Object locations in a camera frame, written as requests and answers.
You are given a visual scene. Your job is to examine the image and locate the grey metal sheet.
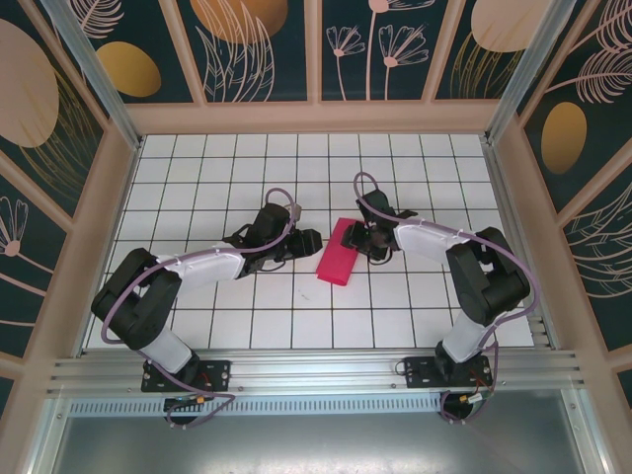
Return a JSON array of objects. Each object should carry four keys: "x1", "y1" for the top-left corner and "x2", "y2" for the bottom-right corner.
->
[{"x1": 29, "y1": 389, "x2": 608, "y2": 474}]

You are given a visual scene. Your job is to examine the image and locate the dark floral wall panel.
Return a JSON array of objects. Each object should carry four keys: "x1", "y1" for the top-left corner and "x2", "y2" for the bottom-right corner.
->
[
  {"x1": 433, "y1": 0, "x2": 549, "y2": 103},
  {"x1": 81, "y1": 0, "x2": 195, "y2": 106},
  {"x1": 0, "y1": 170, "x2": 70, "y2": 359},
  {"x1": 0, "y1": 14, "x2": 109, "y2": 223},
  {"x1": 176, "y1": 0, "x2": 318, "y2": 105},
  {"x1": 319, "y1": 0, "x2": 458, "y2": 104},
  {"x1": 562, "y1": 187, "x2": 632, "y2": 350},
  {"x1": 520, "y1": 0, "x2": 632, "y2": 206}
]

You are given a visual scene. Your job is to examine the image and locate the slotted grey cable duct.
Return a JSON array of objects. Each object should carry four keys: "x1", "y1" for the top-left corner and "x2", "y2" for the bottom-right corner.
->
[{"x1": 68, "y1": 392, "x2": 445, "y2": 416}]

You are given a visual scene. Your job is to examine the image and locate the aluminium corner post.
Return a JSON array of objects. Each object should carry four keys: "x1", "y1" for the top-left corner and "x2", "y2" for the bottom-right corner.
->
[
  {"x1": 39, "y1": 0, "x2": 144, "y2": 152},
  {"x1": 486, "y1": 0, "x2": 579, "y2": 144}
]

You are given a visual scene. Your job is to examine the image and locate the long aluminium mounting rail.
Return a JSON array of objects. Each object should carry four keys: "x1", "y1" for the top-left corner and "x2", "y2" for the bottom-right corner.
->
[{"x1": 46, "y1": 348, "x2": 589, "y2": 396}]

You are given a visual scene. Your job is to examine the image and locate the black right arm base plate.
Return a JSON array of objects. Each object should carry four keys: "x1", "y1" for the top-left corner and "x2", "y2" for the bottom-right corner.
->
[{"x1": 403, "y1": 355, "x2": 494, "y2": 389}]

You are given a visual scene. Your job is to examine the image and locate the pink paper sheet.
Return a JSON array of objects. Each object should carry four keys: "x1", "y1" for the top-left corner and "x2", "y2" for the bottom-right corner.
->
[{"x1": 314, "y1": 215, "x2": 362, "y2": 287}]

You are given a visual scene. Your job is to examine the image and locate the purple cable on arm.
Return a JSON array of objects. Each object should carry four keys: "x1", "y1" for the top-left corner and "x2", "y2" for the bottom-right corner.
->
[
  {"x1": 353, "y1": 171, "x2": 542, "y2": 426},
  {"x1": 101, "y1": 187, "x2": 303, "y2": 431}
]

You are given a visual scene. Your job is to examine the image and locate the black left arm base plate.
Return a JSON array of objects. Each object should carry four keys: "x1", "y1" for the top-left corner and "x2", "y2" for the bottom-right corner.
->
[{"x1": 141, "y1": 358, "x2": 233, "y2": 394}]

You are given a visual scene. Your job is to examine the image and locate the aluminium side rail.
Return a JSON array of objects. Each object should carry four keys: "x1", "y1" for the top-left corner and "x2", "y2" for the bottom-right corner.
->
[{"x1": 481, "y1": 135, "x2": 559, "y2": 352}]

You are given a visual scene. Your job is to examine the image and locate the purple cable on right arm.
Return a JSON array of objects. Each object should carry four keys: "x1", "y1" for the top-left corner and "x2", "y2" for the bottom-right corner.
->
[{"x1": 353, "y1": 171, "x2": 542, "y2": 426}]

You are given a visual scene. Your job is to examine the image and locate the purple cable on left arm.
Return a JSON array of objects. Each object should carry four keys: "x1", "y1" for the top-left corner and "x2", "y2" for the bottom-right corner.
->
[{"x1": 101, "y1": 187, "x2": 303, "y2": 431}]

